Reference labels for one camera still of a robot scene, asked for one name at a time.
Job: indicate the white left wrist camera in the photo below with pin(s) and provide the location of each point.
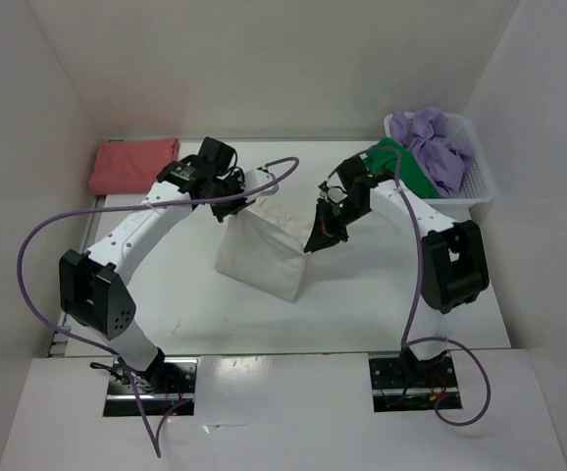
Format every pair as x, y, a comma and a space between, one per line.
260, 183

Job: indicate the green t shirt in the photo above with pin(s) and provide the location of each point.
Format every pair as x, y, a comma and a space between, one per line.
387, 153

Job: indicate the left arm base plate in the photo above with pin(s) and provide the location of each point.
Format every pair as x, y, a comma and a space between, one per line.
174, 395

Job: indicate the white plastic basket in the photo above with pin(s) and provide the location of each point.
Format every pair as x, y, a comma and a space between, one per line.
478, 186

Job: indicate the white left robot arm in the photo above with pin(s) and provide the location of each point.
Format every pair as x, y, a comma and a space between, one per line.
94, 283

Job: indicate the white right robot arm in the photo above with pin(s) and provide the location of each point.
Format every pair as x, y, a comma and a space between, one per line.
452, 268

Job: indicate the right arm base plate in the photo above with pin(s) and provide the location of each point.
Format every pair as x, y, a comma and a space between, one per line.
396, 390

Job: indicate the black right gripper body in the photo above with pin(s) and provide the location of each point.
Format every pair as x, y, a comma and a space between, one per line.
335, 218

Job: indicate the purple t shirt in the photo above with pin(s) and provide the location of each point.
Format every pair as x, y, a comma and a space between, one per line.
446, 161

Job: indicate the cream white t shirt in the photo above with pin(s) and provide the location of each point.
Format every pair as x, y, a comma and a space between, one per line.
263, 247

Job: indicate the red t shirt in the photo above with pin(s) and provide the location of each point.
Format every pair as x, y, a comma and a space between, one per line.
130, 167

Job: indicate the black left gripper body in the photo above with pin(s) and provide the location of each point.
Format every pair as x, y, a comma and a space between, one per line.
230, 186

